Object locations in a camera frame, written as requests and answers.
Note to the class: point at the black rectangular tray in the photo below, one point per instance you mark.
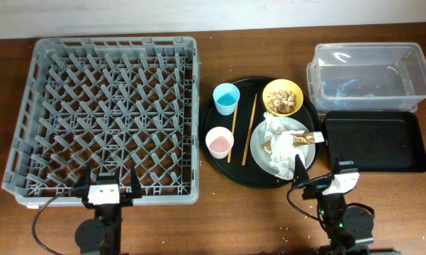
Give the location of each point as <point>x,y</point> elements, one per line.
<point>386,141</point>

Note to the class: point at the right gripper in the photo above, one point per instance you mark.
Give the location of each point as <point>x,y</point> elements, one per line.
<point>316,188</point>

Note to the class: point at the white tissue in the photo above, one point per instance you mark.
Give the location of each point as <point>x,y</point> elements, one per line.
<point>283,152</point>

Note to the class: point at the wooden chopstick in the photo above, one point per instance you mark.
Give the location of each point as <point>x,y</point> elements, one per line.
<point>232,132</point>
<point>244,158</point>

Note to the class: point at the grey plate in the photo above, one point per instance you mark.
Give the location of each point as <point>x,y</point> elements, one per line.
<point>262,158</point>

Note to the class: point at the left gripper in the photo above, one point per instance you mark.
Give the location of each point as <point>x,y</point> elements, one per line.
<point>127,200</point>

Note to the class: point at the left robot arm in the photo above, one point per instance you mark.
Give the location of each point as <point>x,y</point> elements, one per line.
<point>102,233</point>

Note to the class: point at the left wooden chopstick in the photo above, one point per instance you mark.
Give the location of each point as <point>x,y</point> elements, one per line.
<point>232,132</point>

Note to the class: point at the right wooden chopstick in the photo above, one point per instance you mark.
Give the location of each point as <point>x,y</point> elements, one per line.
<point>244,158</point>

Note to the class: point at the blue plastic cup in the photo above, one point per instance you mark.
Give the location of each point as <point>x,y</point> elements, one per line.
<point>226,97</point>

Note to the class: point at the gold snack wrapper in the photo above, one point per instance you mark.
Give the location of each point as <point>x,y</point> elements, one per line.
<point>306,139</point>

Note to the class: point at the peanut shells and rice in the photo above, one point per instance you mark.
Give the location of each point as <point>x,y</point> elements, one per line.
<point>281,101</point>

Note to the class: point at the pink plastic cup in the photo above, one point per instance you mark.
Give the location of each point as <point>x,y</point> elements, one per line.
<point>219,142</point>

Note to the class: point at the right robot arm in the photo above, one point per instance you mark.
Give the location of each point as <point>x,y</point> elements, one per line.
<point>348,225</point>

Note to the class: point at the round black tray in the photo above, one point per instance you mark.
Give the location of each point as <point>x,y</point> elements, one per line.
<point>250,174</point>

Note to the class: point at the grey dishwasher rack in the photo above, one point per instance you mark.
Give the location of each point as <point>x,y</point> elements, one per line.
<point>114,106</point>

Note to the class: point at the clear plastic bin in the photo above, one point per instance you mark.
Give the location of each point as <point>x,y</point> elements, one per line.
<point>373,76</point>

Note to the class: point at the yellow bowl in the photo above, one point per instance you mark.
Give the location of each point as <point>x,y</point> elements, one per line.
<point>283,84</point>

